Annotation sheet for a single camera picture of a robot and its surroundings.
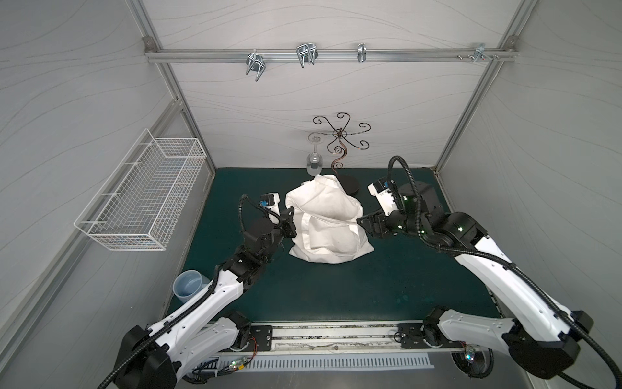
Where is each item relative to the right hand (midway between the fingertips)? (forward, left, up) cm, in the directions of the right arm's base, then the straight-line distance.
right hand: (365, 215), depth 68 cm
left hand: (+5, +21, -4) cm, 22 cm away
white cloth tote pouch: (0, +11, -4) cm, 12 cm away
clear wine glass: (+31, +17, -9) cm, 36 cm away
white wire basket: (0, +64, +2) cm, 64 cm away
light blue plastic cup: (-13, +58, -25) cm, 65 cm away
